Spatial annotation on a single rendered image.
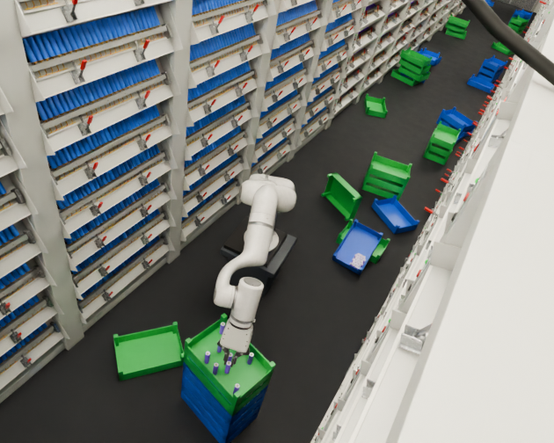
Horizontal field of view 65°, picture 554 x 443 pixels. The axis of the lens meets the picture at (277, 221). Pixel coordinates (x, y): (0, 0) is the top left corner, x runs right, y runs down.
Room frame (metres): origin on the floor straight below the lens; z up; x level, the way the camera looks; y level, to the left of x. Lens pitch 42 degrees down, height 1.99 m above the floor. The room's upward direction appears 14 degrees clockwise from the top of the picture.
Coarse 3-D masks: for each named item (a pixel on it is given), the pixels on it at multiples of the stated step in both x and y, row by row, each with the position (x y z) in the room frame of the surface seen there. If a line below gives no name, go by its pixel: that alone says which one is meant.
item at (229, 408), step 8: (184, 352) 0.89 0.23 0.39; (184, 360) 0.89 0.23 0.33; (192, 360) 0.90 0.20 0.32; (192, 368) 0.86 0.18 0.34; (200, 376) 0.83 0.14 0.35; (208, 384) 0.80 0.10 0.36; (264, 384) 0.85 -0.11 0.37; (216, 392) 0.77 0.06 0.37; (256, 392) 0.82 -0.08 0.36; (224, 400) 0.75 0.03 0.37; (248, 400) 0.79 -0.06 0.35; (224, 408) 0.75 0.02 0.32; (232, 408) 0.73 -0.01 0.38; (240, 408) 0.75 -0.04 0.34; (232, 416) 0.72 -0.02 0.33
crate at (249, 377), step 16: (224, 320) 1.03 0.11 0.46; (208, 336) 0.98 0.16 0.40; (192, 352) 0.86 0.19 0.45; (256, 352) 0.94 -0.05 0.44; (208, 368) 0.82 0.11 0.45; (224, 368) 0.86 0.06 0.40; (240, 368) 0.87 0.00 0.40; (256, 368) 0.89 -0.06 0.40; (272, 368) 0.87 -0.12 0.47; (224, 384) 0.80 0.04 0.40; (240, 384) 0.81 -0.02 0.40; (256, 384) 0.80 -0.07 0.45; (240, 400) 0.74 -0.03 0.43
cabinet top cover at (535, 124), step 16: (544, 48) 1.01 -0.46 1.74; (528, 80) 0.85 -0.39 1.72; (544, 80) 0.81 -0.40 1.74; (528, 96) 0.72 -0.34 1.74; (544, 96) 0.74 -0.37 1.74; (528, 112) 0.65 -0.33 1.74; (544, 112) 0.67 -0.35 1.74; (512, 128) 0.60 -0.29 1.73; (528, 128) 0.60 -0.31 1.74; (544, 128) 0.61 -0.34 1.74; (528, 144) 0.55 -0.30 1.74; (544, 144) 0.56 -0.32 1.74
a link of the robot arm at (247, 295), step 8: (240, 280) 0.94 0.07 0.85; (248, 280) 0.94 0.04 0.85; (256, 280) 0.96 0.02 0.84; (240, 288) 0.91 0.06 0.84; (248, 288) 0.91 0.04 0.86; (256, 288) 0.91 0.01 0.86; (240, 296) 0.89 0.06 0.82; (248, 296) 0.89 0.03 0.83; (256, 296) 0.90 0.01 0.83; (232, 304) 0.87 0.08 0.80; (240, 304) 0.88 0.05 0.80; (248, 304) 0.88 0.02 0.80; (256, 304) 0.90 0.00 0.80; (232, 312) 0.88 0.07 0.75; (240, 312) 0.87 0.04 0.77; (248, 312) 0.87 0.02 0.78; (240, 320) 0.86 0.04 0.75; (248, 320) 0.86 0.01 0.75
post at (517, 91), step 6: (540, 42) 1.27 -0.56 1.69; (528, 66) 1.20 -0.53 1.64; (522, 72) 1.27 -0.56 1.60; (528, 72) 1.20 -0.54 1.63; (522, 78) 1.20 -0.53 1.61; (516, 84) 1.21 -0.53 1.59; (522, 84) 1.19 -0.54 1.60; (516, 90) 1.20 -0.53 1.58; (522, 90) 1.19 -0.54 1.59; (510, 96) 1.20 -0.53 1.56; (516, 96) 1.19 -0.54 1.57; (516, 102) 1.19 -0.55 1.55; (492, 126) 1.20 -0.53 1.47; (486, 138) 1.20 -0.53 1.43; (480, 150) 1.20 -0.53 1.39; (474, 156) 1.20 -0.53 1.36; (456, 186) 1.20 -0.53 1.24; (450, 198) 1.20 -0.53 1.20; (432, 228) 1.20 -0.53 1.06; (426, 240) 1.20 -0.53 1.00; (408, 270) 1.20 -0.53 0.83; (396, 288) 1.21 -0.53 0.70; (378, 318) 1.21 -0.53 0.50; (372, 330) 1.20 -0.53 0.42
